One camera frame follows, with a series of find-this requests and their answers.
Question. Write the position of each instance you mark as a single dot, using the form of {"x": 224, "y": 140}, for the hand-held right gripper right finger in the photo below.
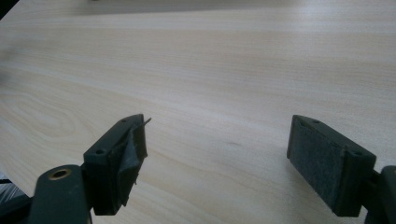
{"x": 327, "y": 161}

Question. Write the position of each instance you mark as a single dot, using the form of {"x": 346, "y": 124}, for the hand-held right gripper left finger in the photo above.
{"x": 107, "y": 161}

